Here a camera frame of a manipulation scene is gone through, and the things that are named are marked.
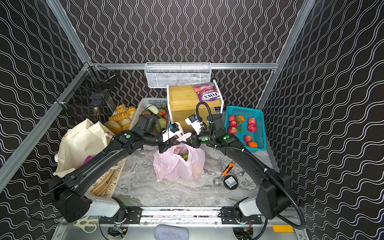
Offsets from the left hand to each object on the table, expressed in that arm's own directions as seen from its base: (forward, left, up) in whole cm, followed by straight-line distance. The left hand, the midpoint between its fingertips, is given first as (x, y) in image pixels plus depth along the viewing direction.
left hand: (181, 141), depth 70 cm
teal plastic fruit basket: (+37, -35, -23) cm, 56 cm away
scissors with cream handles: (-31, +44, -26) cm, 60 cm away
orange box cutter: (-7, -20, -28) cm, 35 cm away
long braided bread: (+37, +53, -21) cm, 68 cm away
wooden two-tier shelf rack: (+22, +1, +6) cm, 22 cm away
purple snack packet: (-5, +50, -11) cm, 51 cm away
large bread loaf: (+26, +53, -20) cm, 62 cm away
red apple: (+29, -44, -23) cm, 58 cm away
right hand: (+2, +1, -2) cm, 3 cm away
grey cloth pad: (-33, +5, -24) cm, 41 cm away
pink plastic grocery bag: (-9, 0, -1) cm, 9 cm away
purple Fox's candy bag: (+26, -12, +9) cm, 30 cm away
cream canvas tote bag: (0, +52, -2) cm, 52 cm away
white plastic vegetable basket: (+49, +25, -17) cm, 58 cm away
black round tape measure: (-8, -26, -27) cm, 38 cm away
